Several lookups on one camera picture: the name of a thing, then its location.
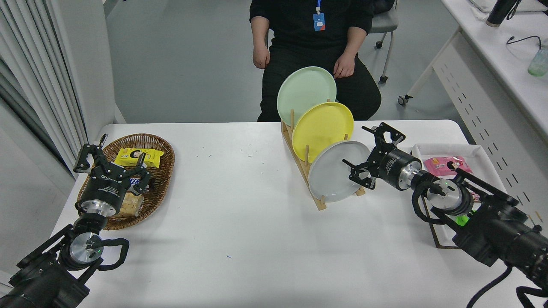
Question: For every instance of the brown wicker basket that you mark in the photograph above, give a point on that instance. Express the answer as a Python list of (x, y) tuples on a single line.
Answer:
[(158, 188)]

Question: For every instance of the white vertical blinds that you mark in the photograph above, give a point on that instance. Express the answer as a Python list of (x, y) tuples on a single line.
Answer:
[(25, 64)]

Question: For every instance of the person's left hand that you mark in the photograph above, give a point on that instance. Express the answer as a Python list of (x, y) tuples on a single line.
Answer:
[(344, 66)]

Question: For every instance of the white side desk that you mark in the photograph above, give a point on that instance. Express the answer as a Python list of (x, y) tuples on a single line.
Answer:
[(492, 55)]

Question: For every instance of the blue id badge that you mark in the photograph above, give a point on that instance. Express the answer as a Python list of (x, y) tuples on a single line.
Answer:
[(319, 21)]

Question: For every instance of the clear green bottle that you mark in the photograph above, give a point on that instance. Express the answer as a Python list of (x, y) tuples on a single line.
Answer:
[(538, 64)]

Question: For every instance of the yellow plate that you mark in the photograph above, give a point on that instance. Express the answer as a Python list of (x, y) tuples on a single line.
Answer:
[(321, 128)]

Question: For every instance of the grey office chair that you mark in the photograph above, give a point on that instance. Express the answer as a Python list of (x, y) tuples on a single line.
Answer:
[(383, 23)]

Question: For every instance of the clear biscuit packet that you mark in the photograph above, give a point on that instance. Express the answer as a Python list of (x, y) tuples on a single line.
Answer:
[(130, 205)]

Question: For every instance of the white tray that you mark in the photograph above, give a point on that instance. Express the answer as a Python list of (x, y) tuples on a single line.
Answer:
[(428, 152)]

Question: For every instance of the person's right forearm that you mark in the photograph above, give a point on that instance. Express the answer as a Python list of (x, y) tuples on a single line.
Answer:
[(259, 32)]

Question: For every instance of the pale green plate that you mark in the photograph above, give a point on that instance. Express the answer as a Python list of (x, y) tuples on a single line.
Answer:
[(304, 90)]

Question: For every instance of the wooden plate rack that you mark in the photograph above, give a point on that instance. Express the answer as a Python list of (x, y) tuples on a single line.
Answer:
[(320, 204)]

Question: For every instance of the pink snack packet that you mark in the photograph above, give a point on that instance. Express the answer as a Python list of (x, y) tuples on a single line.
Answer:
[(441, 164)]

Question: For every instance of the person's right hand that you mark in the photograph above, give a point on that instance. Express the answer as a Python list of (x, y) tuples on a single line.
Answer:
[(261, 57)]

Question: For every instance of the green snack packet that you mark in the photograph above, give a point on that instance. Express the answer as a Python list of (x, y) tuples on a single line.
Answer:
[(461, 220)]

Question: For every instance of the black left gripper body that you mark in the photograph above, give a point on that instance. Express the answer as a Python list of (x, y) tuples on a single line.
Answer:
[(105, 188)]

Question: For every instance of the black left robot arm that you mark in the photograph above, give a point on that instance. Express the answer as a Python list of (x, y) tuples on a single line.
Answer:
[(43, 282)]

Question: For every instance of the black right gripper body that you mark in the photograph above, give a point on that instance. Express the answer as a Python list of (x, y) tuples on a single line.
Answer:
[(394, 167)]

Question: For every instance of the black bottle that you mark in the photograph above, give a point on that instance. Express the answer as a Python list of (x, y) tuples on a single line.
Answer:
[(498, 10)]

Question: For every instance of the white flat box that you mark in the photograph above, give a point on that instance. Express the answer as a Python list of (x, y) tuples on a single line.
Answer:
[(531, 5)]

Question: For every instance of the blue white snack bar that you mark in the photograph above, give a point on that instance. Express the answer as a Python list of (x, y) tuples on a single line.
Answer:
[(136, 183)]

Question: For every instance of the person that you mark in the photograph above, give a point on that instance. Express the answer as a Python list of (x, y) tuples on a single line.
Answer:
[(299, 47)]

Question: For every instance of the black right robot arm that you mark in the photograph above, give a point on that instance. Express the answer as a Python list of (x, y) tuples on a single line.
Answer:
[(501, 231)]

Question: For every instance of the person's left forearm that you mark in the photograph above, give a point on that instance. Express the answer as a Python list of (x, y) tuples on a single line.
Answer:
[(355, 40)]

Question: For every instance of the yellow snack packet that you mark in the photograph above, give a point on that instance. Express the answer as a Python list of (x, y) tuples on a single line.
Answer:
[(126, 158)]

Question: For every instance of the grey plate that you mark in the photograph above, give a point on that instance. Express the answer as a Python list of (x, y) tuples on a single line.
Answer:
[(329, 175)]

